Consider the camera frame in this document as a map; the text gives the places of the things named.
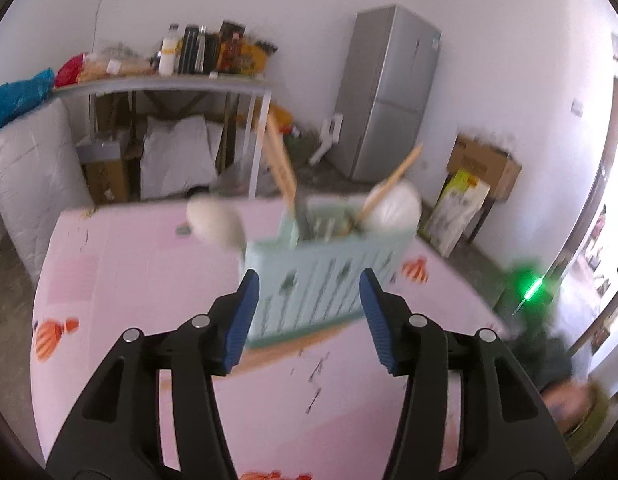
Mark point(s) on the white sack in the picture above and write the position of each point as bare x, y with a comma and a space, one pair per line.
176, 157

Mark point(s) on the cardboard box with grey lid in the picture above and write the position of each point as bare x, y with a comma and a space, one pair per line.
106, 170

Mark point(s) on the white and yellow rice bag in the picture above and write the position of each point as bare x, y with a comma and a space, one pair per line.
456, 210

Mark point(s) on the silver refrigerator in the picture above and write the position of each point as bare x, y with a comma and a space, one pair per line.
389, 95

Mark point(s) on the white plastic spoon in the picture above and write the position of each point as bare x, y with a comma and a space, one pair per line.
214, 222
399, 207

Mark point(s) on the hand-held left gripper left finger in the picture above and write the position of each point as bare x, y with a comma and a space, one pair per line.
239, 320

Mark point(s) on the black thermos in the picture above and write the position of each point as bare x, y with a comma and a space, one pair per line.
190, 50

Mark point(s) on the yellow snack bags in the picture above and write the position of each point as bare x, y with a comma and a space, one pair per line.
256, 57

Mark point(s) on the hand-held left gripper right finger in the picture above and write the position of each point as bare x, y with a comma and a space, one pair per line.
381, 320

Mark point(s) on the blue plastic bag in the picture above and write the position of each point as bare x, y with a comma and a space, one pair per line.
19, 97

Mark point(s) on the dark green sack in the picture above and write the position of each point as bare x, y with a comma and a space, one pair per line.
304, 150

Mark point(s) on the white plastic appliance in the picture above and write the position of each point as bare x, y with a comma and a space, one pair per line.
329, 135

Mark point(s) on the black kettle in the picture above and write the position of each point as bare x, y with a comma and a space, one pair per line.
208, 52

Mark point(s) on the brown cardboard box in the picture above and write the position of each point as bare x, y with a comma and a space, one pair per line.
484, 165

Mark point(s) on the bagged white duvet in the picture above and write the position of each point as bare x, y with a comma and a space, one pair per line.
34, 185

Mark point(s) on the white desk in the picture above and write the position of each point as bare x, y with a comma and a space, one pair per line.
164, 82

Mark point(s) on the red plastic bag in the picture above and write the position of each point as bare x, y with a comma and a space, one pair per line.
71, 70

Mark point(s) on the orange drink bottle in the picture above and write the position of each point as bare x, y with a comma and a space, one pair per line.
233, 55

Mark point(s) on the mint green utensil holder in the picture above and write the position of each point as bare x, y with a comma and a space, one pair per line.
329, 285

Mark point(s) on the pink balloon print tablecloth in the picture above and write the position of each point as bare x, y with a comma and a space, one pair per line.
139, 285

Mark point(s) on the person's right hand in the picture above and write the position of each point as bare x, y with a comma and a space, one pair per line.
569, 405

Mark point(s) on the white bottle with yellow label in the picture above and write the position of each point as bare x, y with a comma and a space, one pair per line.
169, 52

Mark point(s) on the clear bag of yellow food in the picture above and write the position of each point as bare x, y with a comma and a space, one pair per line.
116, 62

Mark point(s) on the yellow plastic bag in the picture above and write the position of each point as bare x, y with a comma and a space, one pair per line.
283, 117

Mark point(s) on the pile of wooden chopsticks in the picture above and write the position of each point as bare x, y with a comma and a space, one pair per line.
281, 170

